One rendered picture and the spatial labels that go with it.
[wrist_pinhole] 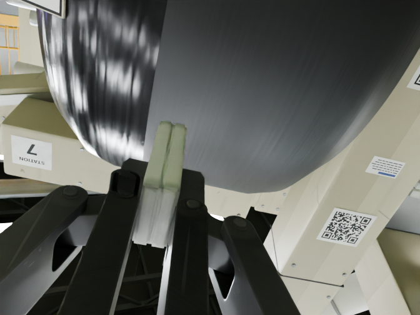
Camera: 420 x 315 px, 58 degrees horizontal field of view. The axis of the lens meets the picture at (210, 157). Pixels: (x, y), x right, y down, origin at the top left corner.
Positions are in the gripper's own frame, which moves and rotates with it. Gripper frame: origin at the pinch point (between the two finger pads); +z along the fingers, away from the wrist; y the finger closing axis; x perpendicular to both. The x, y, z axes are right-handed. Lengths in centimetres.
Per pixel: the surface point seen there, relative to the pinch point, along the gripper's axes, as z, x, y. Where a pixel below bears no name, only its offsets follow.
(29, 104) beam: 72, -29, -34
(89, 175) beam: 64, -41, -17
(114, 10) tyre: 10.0, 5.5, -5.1
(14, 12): 532, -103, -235
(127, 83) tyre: 11.5, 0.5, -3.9
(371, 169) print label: 33.0, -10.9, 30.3
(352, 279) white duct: 76, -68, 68
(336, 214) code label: 34.5, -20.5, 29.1
